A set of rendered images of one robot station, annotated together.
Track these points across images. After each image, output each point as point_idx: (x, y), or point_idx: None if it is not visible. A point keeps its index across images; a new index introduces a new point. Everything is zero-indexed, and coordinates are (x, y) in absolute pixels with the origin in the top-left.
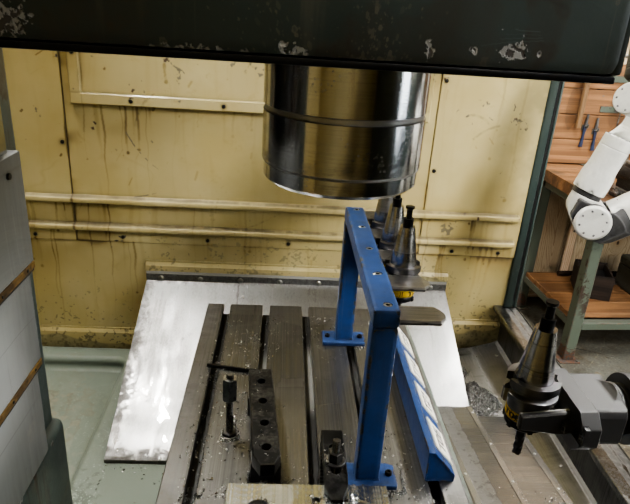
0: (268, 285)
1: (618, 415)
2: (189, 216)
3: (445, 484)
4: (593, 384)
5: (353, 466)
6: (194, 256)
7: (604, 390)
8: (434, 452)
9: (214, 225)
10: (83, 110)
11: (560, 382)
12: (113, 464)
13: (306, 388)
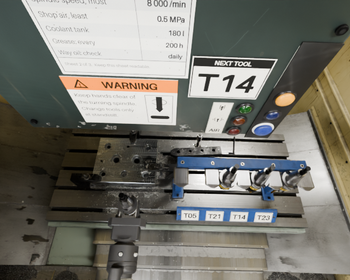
0: (323, 162)
1: (111, 234)
2: (336, 108)
3: (175, 216)
4: (129, 233)
5: None
6: (323, 123)
7: (124, 235)
8: (177, 208)
9: (338, 121)
10: None
11: (122, 212)
12: None
13: None
